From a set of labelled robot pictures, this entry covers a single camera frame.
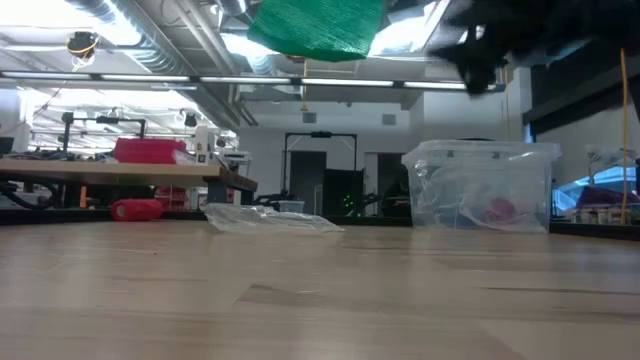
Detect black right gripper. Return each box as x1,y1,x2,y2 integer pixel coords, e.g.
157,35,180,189
428,0,591,95

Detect green elastic bandage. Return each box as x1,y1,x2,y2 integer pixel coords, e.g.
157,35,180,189
246,0,387,64

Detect clear plastic bag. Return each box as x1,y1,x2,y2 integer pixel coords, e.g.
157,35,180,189
203,201,347,235

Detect dark pink bandage roll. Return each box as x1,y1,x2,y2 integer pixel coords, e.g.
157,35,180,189
480,196,520,225

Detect red bandage roll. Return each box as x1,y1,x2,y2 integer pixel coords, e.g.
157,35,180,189
110,198,165,223

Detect clear plastic storage bin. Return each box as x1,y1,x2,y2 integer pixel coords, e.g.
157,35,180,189
401,139,562,235

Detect black computer tower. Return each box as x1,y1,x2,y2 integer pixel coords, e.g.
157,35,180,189
323,168,365,217

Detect long ceiling light fixture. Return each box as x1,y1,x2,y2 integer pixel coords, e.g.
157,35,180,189
0,70,506,94

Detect small clear container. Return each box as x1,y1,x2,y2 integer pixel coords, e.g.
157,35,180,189
276,199,306,215

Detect white box with QR label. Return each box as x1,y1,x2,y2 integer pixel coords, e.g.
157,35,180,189
193,124,217,166

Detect red plastic bin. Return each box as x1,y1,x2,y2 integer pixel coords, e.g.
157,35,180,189
113,137,188,166

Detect wooden workbench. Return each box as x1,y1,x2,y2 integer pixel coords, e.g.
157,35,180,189
0,158,259,216

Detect black tubular gantry frame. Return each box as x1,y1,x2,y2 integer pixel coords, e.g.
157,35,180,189
283,131,359,199

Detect hanging yellow cable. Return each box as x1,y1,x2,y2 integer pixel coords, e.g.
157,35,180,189
616,47,631,225

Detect black overhead camera rig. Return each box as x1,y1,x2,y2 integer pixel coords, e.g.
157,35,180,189
60,110,148,154

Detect black yellow cable reel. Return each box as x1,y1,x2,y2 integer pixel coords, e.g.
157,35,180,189
65,30,101,71

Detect black aluminium rail frame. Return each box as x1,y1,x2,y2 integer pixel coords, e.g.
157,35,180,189
0,208,640,242

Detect thick black hose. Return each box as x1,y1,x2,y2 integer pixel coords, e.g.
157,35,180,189
0,180,57,210

